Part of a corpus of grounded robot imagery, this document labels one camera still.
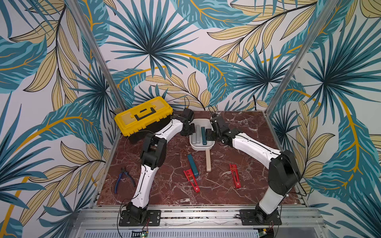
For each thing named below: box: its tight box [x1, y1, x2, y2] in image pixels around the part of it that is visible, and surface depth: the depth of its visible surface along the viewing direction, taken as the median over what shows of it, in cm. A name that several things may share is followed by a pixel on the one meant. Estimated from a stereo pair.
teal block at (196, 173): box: [187, 153, 199, 178], surface depth 90 cm
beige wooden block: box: [205, 149, 212, 172], surface depth 92 cm
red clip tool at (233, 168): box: [229, 163, 242, 189], surface depth 90 cm
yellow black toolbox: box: [114, 96, 174, 144], surface depth 96 cm
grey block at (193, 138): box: [190, 132, 196, 145], surface depth 102 cm
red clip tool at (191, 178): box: [183, 168, 201, 193], surface depth 87 cm
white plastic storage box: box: [189, 118, 216, 151], surface depth 102 cm
